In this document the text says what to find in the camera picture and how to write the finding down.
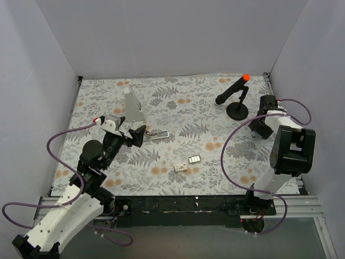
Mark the black round microphone stand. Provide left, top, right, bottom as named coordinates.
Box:
left=226, top=86, right=249, bottom=121

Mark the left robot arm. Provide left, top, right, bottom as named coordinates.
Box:
left=12, top=115, right=146, bottom=258

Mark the purple cable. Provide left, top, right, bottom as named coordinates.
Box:
left=220, top=98, right=314, bottom=235
left=2, top=122, right=134, bottom=248

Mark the floral patterned table mat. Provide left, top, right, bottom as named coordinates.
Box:
left=51, top=76, right=274, bottom=196

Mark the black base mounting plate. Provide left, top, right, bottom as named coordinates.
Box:
left=98, top=195, right=276, bottom=228

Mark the grey metronome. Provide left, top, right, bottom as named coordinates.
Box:
left=124, top=87, right=146, bottom=122

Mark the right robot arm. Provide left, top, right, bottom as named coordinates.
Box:
left=244, top=95, right=316, bottom=215

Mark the white staple box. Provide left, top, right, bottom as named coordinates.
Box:
left=174, top=163, right=187, bottom=172

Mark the black microphone orange tip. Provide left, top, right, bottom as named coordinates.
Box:
left=215, top=74, right=251, bottom=105

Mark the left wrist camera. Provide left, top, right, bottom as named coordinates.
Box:
left=93, top=115, right=122, bottom=136

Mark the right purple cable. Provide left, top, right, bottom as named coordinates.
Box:
left=220, top=98, right=314, bottom=235

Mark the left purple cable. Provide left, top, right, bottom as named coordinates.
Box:
left=2, top=122, right=134, bottom=248

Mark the staple strips tray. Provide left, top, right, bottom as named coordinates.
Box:
left=188, top=155, right=201, bottom=164

